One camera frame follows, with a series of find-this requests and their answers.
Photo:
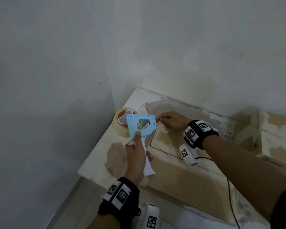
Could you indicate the person's left hand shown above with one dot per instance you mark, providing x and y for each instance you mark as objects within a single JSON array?
[{"x": 135, "y": 162}]

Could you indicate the person's right hand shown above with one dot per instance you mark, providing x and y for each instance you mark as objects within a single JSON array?
[{"x": 175, "y": 121}]

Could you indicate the person's right fingers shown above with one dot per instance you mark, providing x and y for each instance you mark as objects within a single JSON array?
[{"x": 161, "y": 118}]

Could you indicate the person's left thumb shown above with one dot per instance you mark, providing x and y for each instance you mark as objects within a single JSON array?
[{"x": 138, "y": 139}]

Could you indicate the blue and white tape dispenser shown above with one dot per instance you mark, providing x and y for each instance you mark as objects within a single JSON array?
[{"x": 139, "y": 127}]

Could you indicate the person's right forearm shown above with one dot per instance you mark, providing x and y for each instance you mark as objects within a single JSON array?
[{"x": 243, "y": 171}]

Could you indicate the person's left forearm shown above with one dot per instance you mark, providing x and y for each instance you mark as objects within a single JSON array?
[{"x": 104, "y": 221}]

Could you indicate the clear packing tape roll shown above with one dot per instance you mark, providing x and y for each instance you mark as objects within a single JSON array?
[{"x": 120, "y": 125}]

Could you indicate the black right wristband with markers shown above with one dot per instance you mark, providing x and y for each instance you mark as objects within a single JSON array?
[{"x": 197, "y": 134}]

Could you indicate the black wristband with markers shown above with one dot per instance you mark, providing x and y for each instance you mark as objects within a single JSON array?
[
  {"x": 197, "y": 134},
  {"x": 120, "y": 196}
]

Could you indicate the large worn cardboard box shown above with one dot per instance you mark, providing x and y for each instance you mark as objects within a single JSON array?
[{"x": 181, "y": 178}]

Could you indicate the black left wristband with markers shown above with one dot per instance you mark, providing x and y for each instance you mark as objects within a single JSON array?
[{"x": 120, "y": 196}]

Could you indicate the small worn cardboard box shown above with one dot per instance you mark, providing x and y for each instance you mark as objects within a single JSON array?
[{"x": 271, "y": 138}]

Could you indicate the black sleeve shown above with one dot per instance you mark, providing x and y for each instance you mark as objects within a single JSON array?
[{"x": 284, "y": 209}]

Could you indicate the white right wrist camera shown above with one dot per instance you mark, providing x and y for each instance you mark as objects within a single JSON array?
[{"x": 188, "y": 155}]

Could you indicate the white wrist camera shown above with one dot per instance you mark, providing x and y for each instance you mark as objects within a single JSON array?
[
  {"x": 188, "y": 155},
  {"x": 149, "y": 215}
]

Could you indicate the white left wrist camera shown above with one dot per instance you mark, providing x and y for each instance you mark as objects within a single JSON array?
[{"x": 149, "y": 215}]

